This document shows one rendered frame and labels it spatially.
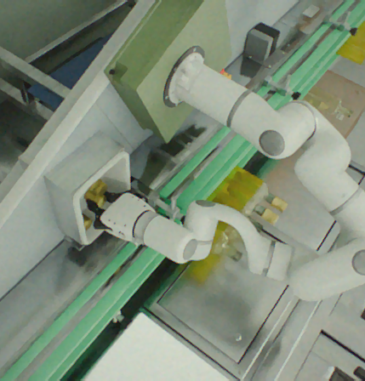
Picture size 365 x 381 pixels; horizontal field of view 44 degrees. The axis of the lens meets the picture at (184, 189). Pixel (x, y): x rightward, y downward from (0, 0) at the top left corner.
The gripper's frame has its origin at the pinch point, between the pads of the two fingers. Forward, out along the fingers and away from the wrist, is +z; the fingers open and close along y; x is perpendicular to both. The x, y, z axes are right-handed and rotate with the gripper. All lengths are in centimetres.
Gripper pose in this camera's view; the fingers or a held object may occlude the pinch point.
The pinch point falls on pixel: (99, 201)
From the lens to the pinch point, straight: 112.9
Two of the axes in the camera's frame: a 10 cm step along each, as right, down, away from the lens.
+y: 6.0, -6.4, 4.8
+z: -7.8, -3.5, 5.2
